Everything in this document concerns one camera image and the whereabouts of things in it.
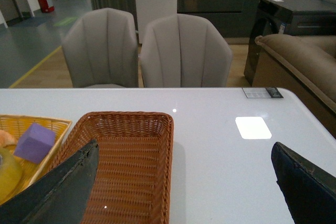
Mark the brown wicker basket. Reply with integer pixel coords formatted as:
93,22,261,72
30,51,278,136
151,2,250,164
50,111,174,223

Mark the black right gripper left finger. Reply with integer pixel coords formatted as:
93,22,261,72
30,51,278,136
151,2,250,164
1,140,99,223

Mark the table label sticker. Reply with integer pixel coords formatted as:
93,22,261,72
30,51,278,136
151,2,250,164
242,87,283,99

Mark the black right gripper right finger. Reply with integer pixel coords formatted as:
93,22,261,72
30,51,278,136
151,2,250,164
271,142,335,223

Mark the brown sofa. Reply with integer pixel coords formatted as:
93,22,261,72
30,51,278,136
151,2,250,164
252,34,335,136

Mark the bread roll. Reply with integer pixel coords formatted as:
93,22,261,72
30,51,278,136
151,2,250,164
0,130,17,147

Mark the right grey upholstered chair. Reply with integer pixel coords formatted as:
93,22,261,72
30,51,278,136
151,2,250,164
140,14,233,88

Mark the black washing machine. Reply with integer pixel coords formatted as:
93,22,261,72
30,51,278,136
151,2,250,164
244,0,335,84

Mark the left grey upholstered chair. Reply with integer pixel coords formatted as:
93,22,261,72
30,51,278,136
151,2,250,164
61,8,139,88

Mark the grey upholstered chair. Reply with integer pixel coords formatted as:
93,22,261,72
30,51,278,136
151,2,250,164
140,14,233,88
61,8,139,88

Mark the purple foam cube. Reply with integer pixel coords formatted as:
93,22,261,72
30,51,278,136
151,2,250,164
14,123,56,164

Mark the yellow clear tape roll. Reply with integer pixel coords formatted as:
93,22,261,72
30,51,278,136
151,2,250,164
1,147,23,204

